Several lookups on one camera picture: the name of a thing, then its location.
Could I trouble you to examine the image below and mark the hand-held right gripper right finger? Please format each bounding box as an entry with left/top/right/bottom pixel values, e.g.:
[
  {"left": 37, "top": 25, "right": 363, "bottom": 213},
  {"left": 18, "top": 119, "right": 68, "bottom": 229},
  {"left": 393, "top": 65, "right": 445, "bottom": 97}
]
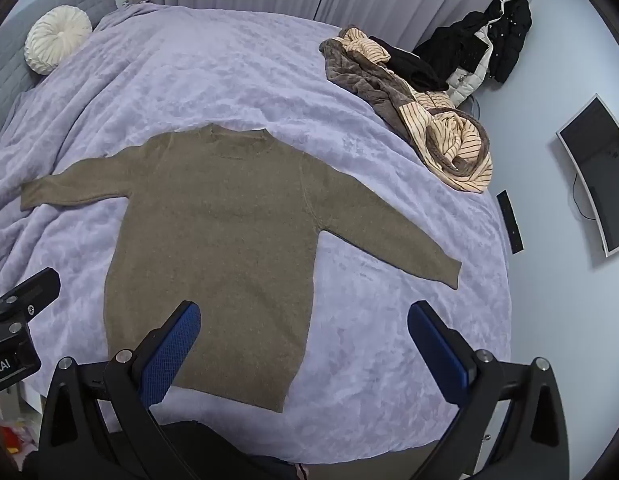
[{"left": 407, "top": 300, "right": 570, "bottom": 480}]

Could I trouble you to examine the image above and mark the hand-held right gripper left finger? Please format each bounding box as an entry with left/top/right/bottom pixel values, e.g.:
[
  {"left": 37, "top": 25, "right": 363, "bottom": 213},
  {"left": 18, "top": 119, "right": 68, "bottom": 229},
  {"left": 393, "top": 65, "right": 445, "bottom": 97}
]
[{"left": 38, "top": 300, "right": 202, "bottom": 480}]

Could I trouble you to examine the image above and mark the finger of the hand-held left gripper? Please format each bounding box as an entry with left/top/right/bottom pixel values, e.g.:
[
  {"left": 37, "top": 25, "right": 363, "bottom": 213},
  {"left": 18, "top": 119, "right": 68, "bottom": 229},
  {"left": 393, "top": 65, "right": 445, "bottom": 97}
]
[{"left": 0, "top": 267, "right": 61, "bottom": 328}]

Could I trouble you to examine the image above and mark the olive brown knit sweater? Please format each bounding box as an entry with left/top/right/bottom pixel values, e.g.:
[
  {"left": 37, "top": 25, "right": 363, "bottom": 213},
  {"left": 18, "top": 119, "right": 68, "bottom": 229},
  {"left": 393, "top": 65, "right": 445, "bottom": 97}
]
[{"left": 20, "top": 124, "right": 463, "bottom": 413}]

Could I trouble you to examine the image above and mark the red packet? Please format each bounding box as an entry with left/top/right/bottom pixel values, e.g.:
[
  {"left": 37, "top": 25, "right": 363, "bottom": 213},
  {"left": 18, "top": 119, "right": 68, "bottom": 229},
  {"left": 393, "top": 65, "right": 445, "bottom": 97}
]
[{"left": 2, "top": 425, "right": 37, "bottom": 456}]

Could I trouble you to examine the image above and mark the person's dark clothing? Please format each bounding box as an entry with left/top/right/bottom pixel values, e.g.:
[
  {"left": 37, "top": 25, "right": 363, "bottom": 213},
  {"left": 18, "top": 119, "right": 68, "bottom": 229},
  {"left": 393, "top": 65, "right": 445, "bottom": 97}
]
[{"left": 154, "top": 420, "right": 300, "bottom": 480}]

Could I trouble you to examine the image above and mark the black remote control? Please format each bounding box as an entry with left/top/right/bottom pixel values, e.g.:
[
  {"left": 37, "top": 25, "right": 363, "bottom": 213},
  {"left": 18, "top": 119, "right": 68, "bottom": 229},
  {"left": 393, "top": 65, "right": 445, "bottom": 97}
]
[{"left": 496, "top": 190, "right": 525, "bottom": 255}]

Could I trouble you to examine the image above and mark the grey quilted headboard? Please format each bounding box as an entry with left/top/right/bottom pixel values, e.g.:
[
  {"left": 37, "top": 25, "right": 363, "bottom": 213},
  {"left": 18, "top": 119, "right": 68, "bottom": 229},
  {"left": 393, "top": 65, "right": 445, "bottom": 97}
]
[{"left": 0, "top": 0, "right": 121, "bottom": 136}]

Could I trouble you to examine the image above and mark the striped beige brown fleece garment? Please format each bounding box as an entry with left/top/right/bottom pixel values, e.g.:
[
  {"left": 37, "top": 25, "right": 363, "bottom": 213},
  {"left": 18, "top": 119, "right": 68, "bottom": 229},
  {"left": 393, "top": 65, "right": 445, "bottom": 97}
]
[{"left": 318, "top": 25, "right": 493, "bottom": 194}]

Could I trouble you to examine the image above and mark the curved white monitor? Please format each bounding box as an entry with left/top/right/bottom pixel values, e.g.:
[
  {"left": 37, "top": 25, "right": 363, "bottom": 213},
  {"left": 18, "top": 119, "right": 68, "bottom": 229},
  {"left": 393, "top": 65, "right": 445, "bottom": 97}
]
[{"left": 556, "top": 92, "right": 619, "bottom": 258}]

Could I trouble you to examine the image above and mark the round white pleated pillow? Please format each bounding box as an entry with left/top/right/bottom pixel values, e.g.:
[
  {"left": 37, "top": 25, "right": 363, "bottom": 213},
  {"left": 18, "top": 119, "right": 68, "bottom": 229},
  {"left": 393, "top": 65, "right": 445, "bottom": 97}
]
[{"left": 24, "top": 5, "right": 93, "bottom": 76}]

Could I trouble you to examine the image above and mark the lavender plush blanket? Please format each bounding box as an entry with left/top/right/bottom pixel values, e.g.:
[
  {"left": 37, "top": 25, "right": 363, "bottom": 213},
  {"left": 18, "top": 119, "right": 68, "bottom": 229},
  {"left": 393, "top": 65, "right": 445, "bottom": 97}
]
[{"left": 0, "top": 2, "right": 515, "bottom": 463}]

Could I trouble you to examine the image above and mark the black garment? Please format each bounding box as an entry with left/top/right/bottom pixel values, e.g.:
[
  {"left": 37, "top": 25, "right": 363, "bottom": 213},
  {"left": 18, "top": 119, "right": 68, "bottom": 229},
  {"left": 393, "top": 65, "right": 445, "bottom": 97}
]
[{"left": 369, "top": 35, "right": 450, "bottom": 92}]

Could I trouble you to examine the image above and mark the black jacket with white lining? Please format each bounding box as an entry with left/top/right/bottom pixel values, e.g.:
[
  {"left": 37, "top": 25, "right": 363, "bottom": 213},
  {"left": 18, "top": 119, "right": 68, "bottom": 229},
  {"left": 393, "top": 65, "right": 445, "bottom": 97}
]
[{"left": 413, "top": 0, "right": 533, "bottom": 108}]

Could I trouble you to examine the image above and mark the black cable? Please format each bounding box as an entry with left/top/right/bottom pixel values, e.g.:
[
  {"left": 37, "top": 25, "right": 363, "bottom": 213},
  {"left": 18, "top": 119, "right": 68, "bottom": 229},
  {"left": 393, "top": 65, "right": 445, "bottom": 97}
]
[{"left": 572, "top": 172, "right": 597, "bottom": 221}]

